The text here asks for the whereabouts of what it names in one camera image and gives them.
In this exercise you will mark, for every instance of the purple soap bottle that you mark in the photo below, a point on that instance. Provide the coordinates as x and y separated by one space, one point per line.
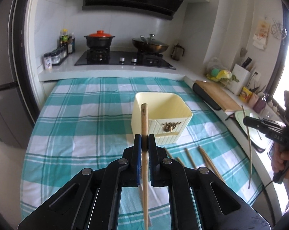
260 105

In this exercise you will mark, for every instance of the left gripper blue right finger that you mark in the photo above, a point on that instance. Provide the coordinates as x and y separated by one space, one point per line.
153 160

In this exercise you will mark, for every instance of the teal checkered tablecloth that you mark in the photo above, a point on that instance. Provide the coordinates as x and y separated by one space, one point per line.
86 123

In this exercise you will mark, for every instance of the person's right hand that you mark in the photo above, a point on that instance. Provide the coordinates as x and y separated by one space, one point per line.
278 160

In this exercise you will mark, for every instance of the plastic bag with sponges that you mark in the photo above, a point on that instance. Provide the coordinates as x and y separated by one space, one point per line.
215 71

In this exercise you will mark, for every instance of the grey refrigerator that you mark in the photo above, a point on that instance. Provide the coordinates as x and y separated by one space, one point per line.
18 108

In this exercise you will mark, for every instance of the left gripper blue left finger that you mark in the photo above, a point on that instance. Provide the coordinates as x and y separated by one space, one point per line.
136 159

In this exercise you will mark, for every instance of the cream utensil holder box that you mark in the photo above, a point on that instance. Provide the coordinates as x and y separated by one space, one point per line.
169 115

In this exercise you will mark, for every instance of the spice jar white label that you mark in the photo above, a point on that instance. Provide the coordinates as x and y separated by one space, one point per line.
47 61

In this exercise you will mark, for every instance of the black pot orange lid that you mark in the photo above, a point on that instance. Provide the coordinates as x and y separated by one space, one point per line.
100 39

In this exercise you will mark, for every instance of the hanging towel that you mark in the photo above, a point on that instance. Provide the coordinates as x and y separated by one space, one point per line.
261 35

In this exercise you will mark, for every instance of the white knife block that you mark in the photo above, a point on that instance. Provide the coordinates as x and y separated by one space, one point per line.
242 75

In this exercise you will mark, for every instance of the black gas stove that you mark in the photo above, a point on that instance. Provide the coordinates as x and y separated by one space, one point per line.
107 57

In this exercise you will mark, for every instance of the wooden cutting board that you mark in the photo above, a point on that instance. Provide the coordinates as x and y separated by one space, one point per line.
218 95

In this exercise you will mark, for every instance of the black wok glass lid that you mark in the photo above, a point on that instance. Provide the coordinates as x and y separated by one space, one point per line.
149 45

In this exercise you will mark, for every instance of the yellow printed cup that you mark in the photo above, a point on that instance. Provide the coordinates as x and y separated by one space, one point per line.
245 94

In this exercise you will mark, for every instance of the black spice rack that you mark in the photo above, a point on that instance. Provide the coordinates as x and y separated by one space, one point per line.
58 56

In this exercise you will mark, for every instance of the sauce bottles group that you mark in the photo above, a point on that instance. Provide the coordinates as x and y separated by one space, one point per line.
67 42

